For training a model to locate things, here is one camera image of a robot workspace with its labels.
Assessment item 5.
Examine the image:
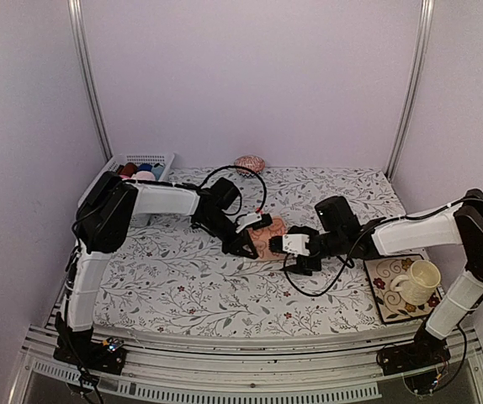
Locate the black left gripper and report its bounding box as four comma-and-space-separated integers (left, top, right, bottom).
199, 212, 258, 260

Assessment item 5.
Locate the orange patterned towel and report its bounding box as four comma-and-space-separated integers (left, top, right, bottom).
248, 215, 287, 262

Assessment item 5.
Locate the pink towel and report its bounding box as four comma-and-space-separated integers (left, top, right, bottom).
130, 172, 156, 181

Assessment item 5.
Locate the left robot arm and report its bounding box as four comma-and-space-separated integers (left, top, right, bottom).
54, 172, 264, 379

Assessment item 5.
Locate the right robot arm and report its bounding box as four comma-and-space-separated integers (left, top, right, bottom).
268, 189, 483, 375

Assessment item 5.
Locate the floral table mat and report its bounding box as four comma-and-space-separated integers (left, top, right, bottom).
93, 167, 405, 338

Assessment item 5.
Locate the patterned ceramic bowl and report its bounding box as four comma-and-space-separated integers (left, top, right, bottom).
234, 155, 266, 177

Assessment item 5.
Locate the square floral plate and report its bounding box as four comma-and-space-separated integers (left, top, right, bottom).
362, 253, 443, 325

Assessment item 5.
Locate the cream ceramic mug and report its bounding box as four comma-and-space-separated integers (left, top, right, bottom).
390, 260, 441, 306

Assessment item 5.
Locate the light blue rolled towel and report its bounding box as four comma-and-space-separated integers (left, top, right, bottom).
151, 164, 165, 180

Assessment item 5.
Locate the dark red rolled towel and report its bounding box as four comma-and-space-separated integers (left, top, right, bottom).
119, 162, 138, 178

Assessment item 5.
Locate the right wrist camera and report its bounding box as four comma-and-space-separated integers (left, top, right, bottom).
268, 234, 311, 256

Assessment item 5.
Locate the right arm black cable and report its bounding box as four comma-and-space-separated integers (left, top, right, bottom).
283, 218, 384, 298

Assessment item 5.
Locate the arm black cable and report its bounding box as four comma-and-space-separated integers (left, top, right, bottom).
199, 164, 268, 215
283, 218, 384, 298

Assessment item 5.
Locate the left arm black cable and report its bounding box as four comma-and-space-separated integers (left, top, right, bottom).
199, 164, 268, 215

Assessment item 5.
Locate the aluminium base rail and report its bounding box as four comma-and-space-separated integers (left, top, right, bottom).
8, 324, 483, 403

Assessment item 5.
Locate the right aluminium frame post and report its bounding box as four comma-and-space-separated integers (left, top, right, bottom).
385, 0, 435, 183

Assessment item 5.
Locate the aluminium frame post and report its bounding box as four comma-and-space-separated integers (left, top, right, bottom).
385, 0, 435, 183
67, 0, 113, 161

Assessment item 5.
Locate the left aluminium frame post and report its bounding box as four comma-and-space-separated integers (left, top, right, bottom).
67, 0, 113, 161

